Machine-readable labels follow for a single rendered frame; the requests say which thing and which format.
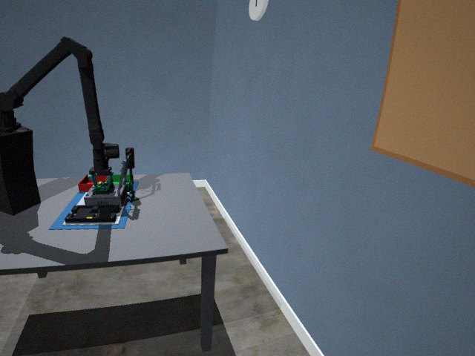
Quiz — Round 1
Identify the green bin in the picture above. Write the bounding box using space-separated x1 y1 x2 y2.
111 174 131 191

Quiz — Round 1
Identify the green circuit board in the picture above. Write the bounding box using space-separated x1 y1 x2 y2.
93 182 109 191

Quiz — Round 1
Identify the red bin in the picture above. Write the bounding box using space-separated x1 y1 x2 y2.
78 175 107 191

